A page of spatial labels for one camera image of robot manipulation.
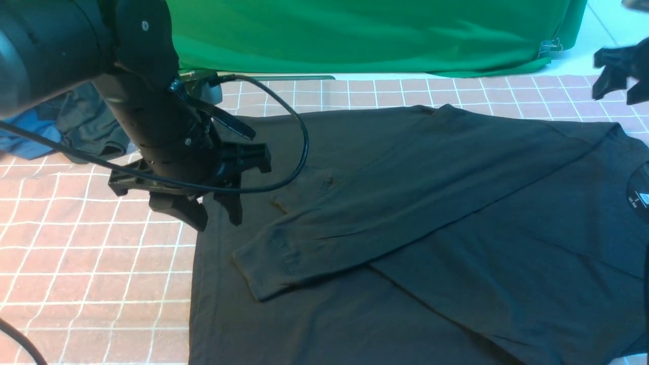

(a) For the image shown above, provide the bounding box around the green backdrop cloth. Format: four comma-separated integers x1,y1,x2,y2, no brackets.
167,1,587,77

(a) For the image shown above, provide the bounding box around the black left camera cable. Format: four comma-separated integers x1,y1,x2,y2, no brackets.
0,74,310,365

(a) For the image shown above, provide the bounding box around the gray long-sleeved shirt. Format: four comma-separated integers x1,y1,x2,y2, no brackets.
189,105,647,364

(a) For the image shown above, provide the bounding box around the dark gray crumpled garment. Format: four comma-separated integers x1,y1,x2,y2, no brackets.
47,82,130,160

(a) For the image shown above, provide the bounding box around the blue crumpled garment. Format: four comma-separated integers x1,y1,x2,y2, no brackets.
0,106,64,161

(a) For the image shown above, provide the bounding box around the pink checkered tablecloth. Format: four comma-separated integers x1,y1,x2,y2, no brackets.
1,76,647,364

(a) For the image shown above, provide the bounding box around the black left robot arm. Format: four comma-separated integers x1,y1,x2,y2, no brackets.
1,1,271,231

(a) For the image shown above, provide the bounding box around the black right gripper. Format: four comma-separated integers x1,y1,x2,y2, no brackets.
592,39,648,105

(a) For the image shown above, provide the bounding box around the metal binder clip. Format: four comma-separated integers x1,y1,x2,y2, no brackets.
538,38,564,58

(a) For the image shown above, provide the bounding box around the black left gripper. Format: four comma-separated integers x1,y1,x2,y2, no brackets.
94,74,272,232

